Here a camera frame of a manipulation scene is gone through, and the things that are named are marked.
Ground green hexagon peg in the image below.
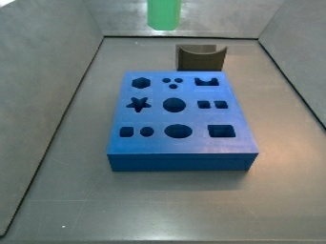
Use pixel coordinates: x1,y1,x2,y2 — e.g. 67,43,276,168
149,0,182,31

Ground blue shape sorter block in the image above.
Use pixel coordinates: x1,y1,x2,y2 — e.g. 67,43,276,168
107,71,258,172

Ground dark curved holder block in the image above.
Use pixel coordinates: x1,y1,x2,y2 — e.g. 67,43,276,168
177,44,229,71

